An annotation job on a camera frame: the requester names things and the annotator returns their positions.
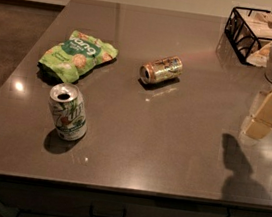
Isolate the orange soda can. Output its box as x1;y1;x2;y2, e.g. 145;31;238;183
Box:
139;56;183;85

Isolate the green white 7up can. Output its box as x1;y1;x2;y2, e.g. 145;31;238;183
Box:
49;83;87;141

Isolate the white napkins stack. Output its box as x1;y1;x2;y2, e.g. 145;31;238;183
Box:
235;10;272;67

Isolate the green snack chip bag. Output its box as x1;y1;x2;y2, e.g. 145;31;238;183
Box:
38;30;119;83

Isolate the black wire napkin basket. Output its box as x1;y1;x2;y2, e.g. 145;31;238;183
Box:
224;6;272;65

